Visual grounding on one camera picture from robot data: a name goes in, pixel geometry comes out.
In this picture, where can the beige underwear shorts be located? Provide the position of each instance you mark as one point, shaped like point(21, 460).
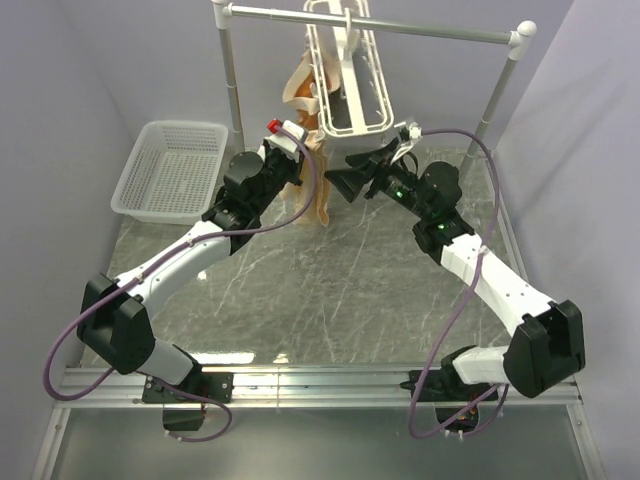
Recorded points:
point(315, 186)

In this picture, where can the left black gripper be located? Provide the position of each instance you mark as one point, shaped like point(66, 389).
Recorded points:
point(296, 166)

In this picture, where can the white perforated plastic basket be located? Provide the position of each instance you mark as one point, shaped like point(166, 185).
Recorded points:
point(171, 172)

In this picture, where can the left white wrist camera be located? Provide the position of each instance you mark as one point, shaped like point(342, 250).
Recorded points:
point(286, 136)

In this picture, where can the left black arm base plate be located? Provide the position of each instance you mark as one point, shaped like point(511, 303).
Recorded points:
point(217, 386)

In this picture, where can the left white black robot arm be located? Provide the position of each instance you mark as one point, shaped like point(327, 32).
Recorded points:
point(117, 313)

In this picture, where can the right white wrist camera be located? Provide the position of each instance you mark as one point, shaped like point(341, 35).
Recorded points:
point(409, 134)

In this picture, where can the white metal clothes rack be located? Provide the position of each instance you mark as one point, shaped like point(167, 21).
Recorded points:
point(517, 40)

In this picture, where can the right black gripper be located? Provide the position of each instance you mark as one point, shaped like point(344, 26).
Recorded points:
point(350, 182)

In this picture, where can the white clip drying hanger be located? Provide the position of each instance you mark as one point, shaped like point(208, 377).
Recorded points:
point(367, 110)

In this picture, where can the aluminium mounting rail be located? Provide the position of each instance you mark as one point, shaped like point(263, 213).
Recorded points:
point(286, 386)

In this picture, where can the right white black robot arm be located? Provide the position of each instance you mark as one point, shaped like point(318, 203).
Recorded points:
point(546, 337)

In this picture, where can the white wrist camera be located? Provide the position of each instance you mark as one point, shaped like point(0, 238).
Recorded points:
point(286, 136)
point(409, 134)

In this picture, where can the orange underwear on hanger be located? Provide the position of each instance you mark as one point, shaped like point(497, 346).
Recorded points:
point(308, 105)

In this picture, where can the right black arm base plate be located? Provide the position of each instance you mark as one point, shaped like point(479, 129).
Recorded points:
point(440, 386)

